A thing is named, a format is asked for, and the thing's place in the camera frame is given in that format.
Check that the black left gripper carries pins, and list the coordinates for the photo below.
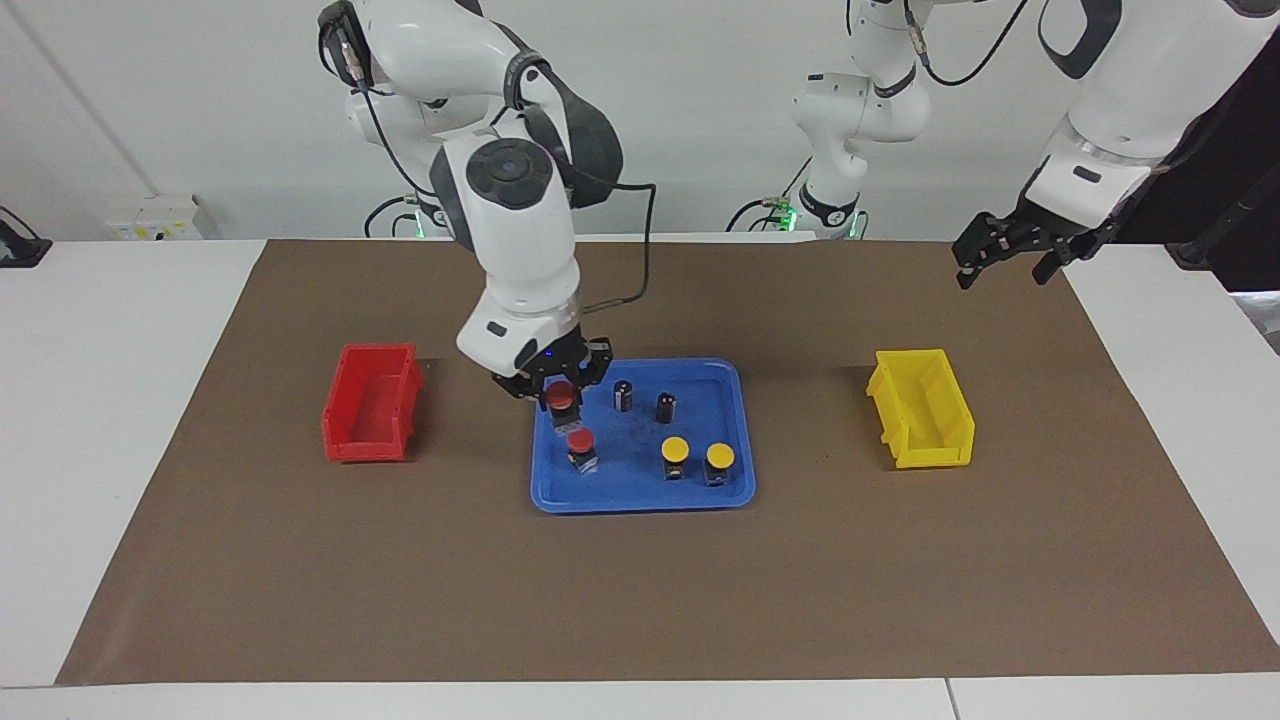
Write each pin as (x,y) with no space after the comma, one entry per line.
(1010,232)

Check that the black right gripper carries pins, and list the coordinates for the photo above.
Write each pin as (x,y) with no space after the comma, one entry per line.
(560,365)

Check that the red push button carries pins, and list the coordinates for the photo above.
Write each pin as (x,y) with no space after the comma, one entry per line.
(580,442)
(561,395)

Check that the yellow push button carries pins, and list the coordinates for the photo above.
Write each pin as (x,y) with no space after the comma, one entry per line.
(676,448)
(720,455)

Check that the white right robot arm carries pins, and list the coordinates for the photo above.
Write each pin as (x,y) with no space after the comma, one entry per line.
(520,260)

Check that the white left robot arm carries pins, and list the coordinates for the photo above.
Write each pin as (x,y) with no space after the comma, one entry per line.
(1130,100)

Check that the blue plastic tray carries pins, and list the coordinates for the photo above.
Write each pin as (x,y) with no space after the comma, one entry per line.
(635,492)

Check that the black cylindrical capacitor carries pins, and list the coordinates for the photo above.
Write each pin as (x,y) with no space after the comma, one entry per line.
(623,395)
(666,407)

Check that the black stand leg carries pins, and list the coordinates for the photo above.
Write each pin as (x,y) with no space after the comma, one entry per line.
(1190,255)

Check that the yellow plastic storage bin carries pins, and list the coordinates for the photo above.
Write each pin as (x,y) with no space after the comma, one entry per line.
(930,452)

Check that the red plastic storage bin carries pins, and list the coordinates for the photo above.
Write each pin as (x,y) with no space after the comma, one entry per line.
(360,445)

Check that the brown paper table mat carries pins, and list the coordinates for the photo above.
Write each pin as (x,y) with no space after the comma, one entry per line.
(640,600)

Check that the grey crumpled sheet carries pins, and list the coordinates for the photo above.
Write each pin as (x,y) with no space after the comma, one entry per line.
(1262,315)

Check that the black background panel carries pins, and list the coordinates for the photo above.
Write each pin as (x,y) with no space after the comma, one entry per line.
(1255,170)

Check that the black clamp foot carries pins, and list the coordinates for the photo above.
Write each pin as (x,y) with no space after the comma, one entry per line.
(20,250)

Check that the white wall power box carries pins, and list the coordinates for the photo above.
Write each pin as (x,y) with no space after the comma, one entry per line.
(150,218)

